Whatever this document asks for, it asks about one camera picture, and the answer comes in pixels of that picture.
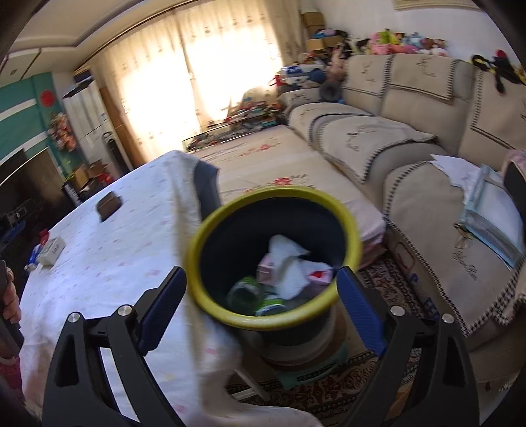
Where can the brown cardboard box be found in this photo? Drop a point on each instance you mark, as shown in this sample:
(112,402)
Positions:
(313,19)
(324,44)

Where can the brown rolled mat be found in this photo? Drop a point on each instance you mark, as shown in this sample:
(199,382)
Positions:
(115,119)

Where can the cluttered glass coffee table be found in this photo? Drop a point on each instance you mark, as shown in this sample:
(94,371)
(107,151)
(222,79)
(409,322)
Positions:
(238,131)

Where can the patterned red carpet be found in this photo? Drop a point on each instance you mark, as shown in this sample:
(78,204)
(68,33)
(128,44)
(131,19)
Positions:
(328,396)

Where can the blue cloth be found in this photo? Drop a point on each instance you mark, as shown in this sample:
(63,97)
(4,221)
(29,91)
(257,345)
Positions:
(207,184)

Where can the star printed bag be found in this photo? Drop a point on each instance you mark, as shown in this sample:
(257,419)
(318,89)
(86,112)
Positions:
(300,74)

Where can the person's left hand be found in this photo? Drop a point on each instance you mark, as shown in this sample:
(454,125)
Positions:
(12,304)

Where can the small red box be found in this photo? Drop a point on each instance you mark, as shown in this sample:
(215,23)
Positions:
(43,238)

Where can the flat white paper box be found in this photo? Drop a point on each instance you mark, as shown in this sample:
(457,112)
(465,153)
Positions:
(51,251)

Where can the red round wall decoration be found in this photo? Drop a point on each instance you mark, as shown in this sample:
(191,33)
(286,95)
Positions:
(47,97)

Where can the box on air conditioner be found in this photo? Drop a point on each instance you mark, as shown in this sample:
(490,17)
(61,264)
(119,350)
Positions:
(84,78)

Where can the row of plush toys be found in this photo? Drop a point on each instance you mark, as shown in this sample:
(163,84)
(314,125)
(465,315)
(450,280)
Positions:
(390,43)

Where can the green white round container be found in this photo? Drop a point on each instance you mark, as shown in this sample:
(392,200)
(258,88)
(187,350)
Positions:
(242,292)

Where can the white standing air conditioner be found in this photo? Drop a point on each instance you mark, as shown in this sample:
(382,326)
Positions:
(90,119)

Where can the clear plastic document bag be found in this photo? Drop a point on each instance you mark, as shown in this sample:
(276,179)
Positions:
(493,221)

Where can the green white milk carton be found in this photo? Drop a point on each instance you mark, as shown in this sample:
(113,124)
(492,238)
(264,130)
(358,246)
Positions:
(273,308)

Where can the artificial flower bunch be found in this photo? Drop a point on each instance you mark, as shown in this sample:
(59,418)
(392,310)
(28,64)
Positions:
(61,131)

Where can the cardboard box near television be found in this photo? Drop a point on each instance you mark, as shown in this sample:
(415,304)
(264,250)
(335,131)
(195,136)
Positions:
(88,176)

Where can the cream floral sheet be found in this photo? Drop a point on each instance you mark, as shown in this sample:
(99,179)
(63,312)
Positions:
(267,164)

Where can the cream embroidered curtains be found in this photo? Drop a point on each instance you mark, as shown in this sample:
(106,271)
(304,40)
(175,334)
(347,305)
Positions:
(164,69)

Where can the yellow rimmed dark trash bin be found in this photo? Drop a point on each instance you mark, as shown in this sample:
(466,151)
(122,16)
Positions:
(230,246)

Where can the beige sofa with covers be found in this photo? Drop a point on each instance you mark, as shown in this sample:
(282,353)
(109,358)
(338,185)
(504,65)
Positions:
(411,143)

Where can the white loose papers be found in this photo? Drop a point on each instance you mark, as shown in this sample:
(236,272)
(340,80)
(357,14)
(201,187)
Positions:
(456,170)

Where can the black yellow plush toy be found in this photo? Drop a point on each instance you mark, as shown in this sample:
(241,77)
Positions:
(499,67)

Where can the black flat television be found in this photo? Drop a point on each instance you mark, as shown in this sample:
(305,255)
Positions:
(37,180)

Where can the dark brown plastic tray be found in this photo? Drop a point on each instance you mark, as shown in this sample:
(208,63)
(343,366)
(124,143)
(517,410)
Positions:
(109,205)

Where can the white paper towel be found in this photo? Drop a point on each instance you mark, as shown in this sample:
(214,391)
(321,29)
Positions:
(291,271)

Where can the dark round cushion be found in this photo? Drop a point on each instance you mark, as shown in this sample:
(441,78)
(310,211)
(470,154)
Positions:
(331,91)

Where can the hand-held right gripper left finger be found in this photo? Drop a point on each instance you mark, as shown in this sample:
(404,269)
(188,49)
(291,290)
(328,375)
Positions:
(160,312)

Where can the person's pink clothing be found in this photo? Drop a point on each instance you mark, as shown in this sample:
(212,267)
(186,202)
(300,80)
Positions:
(10,377)

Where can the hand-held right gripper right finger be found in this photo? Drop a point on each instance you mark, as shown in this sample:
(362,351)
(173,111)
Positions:
(361,312)

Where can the blue white packet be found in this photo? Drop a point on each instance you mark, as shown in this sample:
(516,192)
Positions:
(33,258)

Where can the white tower fan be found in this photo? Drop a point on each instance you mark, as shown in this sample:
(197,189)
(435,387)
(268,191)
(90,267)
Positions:
(114,152)

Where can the pink strawberry milk carton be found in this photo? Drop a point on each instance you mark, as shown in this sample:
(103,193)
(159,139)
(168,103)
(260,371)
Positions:
(318,276)

